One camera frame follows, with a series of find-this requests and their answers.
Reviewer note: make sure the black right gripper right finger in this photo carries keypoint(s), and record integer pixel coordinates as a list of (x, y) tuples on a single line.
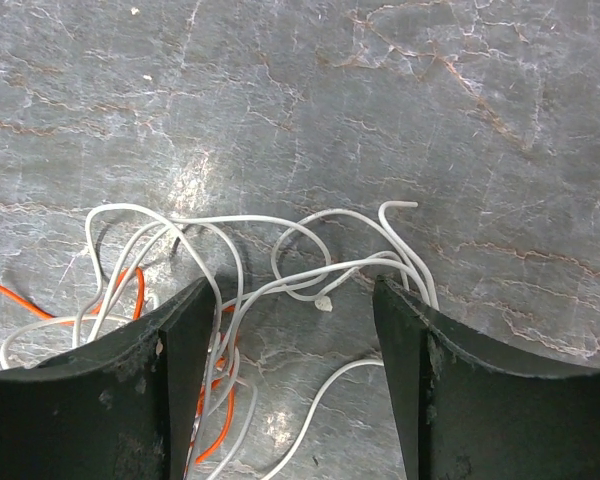
[(467, 406)]

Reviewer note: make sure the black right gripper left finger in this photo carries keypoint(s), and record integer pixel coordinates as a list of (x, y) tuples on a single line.
[(120, 407)]

